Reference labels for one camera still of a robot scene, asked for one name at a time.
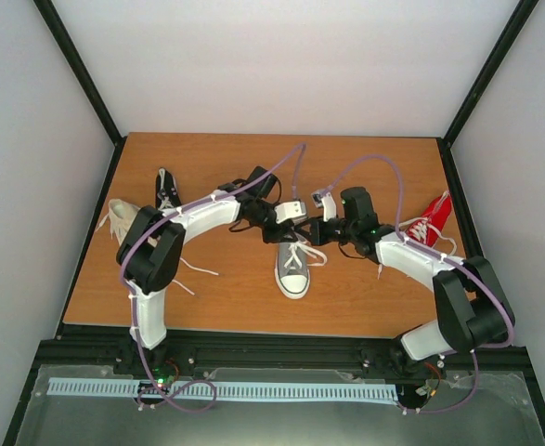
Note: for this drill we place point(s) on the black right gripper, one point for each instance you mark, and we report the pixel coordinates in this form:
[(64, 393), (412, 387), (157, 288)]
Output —
[(317, 237)]

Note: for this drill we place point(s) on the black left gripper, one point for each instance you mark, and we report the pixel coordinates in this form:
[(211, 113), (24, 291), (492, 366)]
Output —
[(287, 229)]

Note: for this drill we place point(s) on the white lace of grey sneaker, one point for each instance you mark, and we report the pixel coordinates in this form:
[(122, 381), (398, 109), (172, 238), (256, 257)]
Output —
[(297, 258)]

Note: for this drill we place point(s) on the grey low-top sneaker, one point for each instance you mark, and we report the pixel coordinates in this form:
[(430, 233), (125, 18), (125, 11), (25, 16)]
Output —
[(294, 286)]

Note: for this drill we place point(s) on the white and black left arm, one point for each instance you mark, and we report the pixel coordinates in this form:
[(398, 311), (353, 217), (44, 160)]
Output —
[(150, 253)]

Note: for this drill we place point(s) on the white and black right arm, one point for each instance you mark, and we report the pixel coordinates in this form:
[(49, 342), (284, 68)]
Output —
[(472, 311)]

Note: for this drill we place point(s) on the white lace of red sneaker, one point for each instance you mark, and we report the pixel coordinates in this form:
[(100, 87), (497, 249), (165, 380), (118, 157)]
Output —
[(394, 253)]

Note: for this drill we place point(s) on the red high-top sneaker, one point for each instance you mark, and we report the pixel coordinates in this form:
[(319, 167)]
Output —
[(432, 220)]

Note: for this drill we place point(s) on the white lace of black sneaker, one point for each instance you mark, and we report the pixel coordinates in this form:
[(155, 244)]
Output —
[(161, 191)]

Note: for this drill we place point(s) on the black high-top sneaker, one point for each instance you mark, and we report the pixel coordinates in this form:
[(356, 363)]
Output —
[(172, 192)]

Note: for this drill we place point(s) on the white high-top sneaker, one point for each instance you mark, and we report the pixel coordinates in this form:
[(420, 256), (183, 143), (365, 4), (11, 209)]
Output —
[(121, 215)]

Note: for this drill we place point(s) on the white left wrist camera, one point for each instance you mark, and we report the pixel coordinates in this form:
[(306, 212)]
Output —
[(292, 210)]

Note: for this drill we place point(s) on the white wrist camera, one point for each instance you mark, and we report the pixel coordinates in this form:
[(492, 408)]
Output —
[(323, 200), (292, 210)]

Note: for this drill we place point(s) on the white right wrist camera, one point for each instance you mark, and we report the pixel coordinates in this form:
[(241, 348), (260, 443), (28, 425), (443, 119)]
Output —
[(323, 200)]

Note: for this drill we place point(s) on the light blue slotted cable duct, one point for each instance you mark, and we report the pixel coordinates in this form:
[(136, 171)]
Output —
[(225, 391)]

